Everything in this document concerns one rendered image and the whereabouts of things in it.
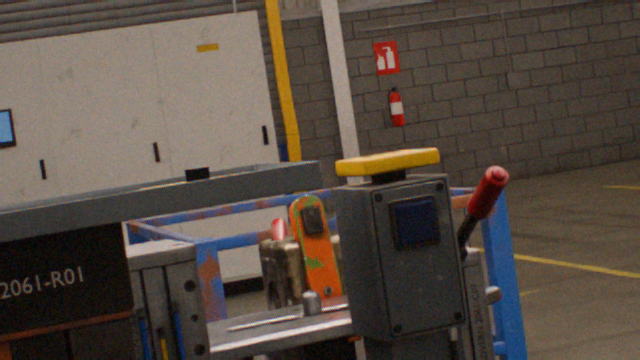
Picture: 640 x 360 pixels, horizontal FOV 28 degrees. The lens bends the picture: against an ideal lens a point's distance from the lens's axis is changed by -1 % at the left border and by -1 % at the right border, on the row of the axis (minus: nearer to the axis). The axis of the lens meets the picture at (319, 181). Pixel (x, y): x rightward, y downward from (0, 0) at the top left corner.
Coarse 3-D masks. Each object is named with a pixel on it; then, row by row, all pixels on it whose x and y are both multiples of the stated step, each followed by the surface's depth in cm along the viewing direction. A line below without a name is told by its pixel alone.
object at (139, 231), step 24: (312, 192) 425; (456, 192) 340; (504, 192) 318; (168, 216) 412; (192, 216) 414; (216, 216) 417; (504, 216) 318; (144, 240) 389; (192, 240) 299; (216, 240) 298; (240, 240) 300; (504, 240) 318; (216, 264) 298; (504, 264) 318; (216, 288) 298; (504, 288) 318; (216, 312) 298; (504, 312) 318; (504, 336) 319
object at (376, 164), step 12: (372, 156) 95; (384, 156) 92; (396, 156) 92; (408, 156) 92; (420, 156) 93; (432, 156) 93; (336, 168) 96; (348, 168) 94; (360, 168) 92; (372, 168) 91; (384, 168) 92; (396, 168) 92; (408, 168) 92; (372, 180) 95; (384, 180) 94; (396, 180) 94
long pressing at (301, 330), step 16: (496, 288) 126; (336, 304) 132; (224, 320) 133; (240, 320) 131; (256, 320) 130; (272, 320) 129; (304, 320) 125; (320, 320) 124; (336, 320) 120; (208, 336) 124; (224, 336) 123; (240, 336) 121; (256, 336) 118; (272, 336) 117; (288, 336) 118; (304, 336) 118; (320, 336) 119; (336, 336) 119; (224, 352) 116; (240, 352) 116; (256, 352) 117
